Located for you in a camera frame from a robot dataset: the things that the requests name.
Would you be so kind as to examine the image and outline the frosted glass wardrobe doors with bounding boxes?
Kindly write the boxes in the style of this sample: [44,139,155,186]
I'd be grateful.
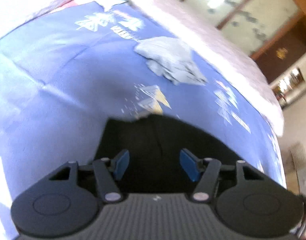
[178,0,299,55]

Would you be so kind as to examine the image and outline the dark brown wooden door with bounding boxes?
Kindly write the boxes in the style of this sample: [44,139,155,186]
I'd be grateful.
[251,12,306,83]

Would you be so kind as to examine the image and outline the blue patterned bed sheet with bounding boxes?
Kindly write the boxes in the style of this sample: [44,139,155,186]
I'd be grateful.
[0,2,285,239]

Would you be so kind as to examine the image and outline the light grey crumpled garment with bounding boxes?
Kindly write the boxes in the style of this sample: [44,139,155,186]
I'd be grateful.
[134,36,207,86]

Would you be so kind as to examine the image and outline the black pants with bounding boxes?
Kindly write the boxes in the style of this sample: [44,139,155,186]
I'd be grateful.
[94,115,241,194]

